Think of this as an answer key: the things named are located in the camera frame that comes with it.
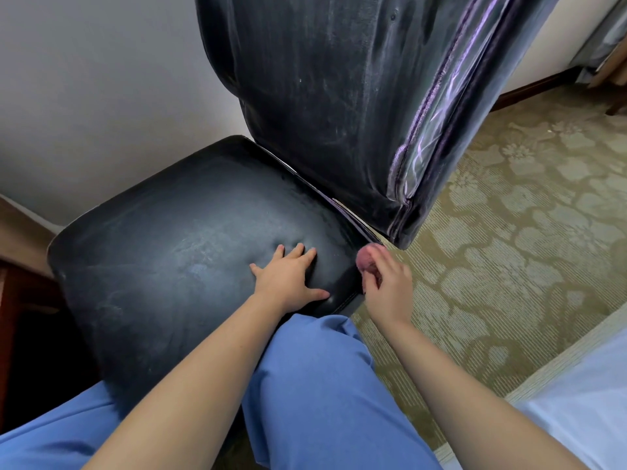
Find person's left hand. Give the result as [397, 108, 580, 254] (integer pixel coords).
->
[249, 243, 330, 314]

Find person's right hand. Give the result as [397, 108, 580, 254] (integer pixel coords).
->
[362, 244, 415, 328]

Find pink cleaning cloth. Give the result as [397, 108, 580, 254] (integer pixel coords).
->
[356, 243, 385, 279]

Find person's left forearm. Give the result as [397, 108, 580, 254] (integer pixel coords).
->
[83, 293, 290, 470]

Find person's right forearm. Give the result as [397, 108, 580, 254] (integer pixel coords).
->
[381, 317, 588, 470]

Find blue trousers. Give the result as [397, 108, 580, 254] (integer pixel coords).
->
[0, 313, 442, 470]

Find dark wooden baseboard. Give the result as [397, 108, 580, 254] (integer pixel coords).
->
[489, 67, 584, 113]

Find beige curtain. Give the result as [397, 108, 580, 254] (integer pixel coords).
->
[0, 196, 62, 279]

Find brown wooden nightstand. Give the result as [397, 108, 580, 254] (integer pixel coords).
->
[0, 261, 65, 434]

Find wooden furniture leg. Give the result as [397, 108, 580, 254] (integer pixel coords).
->
[587, 43, 627, 116]

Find grey curtain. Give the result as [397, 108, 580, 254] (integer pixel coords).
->
[570, 0, 627, 84]

